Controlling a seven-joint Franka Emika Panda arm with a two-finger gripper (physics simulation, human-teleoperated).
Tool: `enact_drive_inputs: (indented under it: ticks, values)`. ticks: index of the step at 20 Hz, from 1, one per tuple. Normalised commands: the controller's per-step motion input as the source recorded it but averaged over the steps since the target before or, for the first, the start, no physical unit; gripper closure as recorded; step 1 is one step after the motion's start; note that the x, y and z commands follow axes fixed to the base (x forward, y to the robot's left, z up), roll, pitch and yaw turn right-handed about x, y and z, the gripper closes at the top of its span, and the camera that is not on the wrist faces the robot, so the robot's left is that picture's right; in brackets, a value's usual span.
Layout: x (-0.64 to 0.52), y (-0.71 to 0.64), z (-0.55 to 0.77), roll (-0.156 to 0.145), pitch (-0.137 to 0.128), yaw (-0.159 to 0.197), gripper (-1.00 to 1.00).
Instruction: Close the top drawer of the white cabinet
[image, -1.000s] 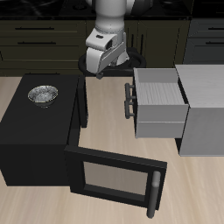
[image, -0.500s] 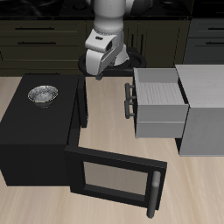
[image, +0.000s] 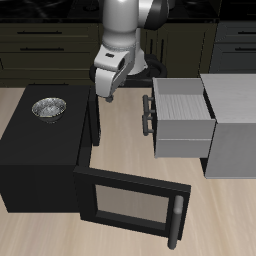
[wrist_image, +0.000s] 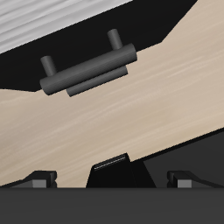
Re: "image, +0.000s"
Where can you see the black kitchen countertop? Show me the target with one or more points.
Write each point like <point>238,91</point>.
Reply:
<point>50,8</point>

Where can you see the dark kitchen cupboards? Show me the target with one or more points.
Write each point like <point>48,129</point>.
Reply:
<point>43,56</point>

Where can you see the grey kitchen cupboard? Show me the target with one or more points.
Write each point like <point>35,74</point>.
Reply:
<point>235,50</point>

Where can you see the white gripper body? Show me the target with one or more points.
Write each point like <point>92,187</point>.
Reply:
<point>110,81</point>

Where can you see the black microwave oven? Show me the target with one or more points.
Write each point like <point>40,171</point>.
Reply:
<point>40,156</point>

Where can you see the white cabinet drawer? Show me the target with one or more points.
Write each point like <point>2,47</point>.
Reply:
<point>181,133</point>

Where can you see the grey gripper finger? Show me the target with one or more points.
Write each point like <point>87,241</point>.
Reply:
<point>109,99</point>

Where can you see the silver metal bowl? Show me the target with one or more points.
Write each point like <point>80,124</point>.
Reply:
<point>49,109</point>

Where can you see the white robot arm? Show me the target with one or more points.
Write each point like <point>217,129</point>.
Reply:
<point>120,20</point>

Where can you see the white cabinet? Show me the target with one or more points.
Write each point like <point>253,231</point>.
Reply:
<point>230,133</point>

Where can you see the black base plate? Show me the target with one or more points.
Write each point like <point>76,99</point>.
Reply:
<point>156,69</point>

